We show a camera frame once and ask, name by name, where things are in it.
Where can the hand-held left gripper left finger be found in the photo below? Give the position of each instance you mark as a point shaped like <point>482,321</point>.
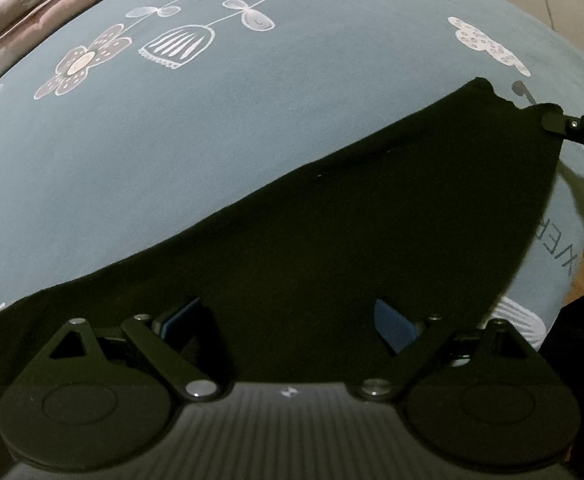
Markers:
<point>182,317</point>

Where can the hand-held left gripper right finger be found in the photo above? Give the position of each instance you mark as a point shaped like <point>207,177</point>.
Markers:
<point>394,327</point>

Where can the black garment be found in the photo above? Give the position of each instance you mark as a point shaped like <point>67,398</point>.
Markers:
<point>347,235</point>

